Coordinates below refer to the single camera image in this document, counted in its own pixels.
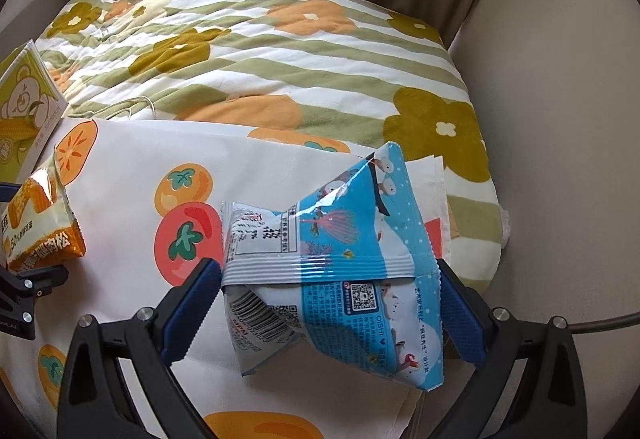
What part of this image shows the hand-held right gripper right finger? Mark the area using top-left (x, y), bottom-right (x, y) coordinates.
top-left (432, 258), bottom-right (589, 439)

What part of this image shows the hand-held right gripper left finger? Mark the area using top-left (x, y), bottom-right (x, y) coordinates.
top-left (57, 258), bottom-right (224, 439)

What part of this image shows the orange cake packet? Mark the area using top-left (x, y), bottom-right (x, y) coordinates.
top-left (0, 161), bottom-right (87, 275)

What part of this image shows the green-lined cardboard box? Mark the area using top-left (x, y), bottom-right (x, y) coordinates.
top-left (0, 39), bottom-right (69, 186)

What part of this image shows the blue and white snack packet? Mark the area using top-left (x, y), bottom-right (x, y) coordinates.
top-left (220, 141), bottom-right (446, 393)

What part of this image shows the persimmon print sheet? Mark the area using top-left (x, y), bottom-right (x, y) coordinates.
top-left (0, 116), bottom-right (446, 439)

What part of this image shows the floral striped quilt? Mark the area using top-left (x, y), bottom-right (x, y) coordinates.
top-left (35, 0), bottom-right (507, 291)

